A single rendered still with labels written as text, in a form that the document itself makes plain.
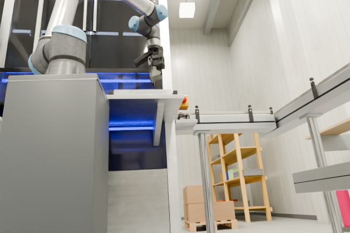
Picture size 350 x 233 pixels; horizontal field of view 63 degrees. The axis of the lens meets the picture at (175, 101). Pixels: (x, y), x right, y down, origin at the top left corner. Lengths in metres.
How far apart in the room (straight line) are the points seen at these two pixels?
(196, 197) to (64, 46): 4.13
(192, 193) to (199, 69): 5.78
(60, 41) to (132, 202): 0.91
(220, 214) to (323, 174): 3.41
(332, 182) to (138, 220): 0.98
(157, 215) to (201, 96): 8.06
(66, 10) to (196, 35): 9.37
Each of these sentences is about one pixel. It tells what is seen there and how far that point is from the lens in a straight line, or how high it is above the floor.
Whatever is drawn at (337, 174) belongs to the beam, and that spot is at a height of 0.50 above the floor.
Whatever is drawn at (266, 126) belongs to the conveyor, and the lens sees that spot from 1.95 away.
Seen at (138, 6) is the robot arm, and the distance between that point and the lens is 1.43.
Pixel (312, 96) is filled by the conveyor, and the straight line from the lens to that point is 1.67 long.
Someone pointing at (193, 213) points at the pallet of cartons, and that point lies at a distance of 4.88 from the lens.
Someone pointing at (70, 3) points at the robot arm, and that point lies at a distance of 1.31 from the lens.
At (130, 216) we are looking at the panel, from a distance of 1.58.
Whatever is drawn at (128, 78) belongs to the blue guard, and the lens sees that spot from 1.74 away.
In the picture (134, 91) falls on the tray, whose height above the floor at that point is 0.90.
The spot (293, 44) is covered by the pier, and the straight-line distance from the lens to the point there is 5.90.
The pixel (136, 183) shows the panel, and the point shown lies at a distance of 1.58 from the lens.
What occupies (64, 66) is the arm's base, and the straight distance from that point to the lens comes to 0.97.
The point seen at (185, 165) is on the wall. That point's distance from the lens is 8.83.
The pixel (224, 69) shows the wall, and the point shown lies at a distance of 10.03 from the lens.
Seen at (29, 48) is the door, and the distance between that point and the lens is 1.93.
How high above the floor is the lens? 0.41
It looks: 20 degrees up
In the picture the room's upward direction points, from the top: 4 degrees counter-clockwise
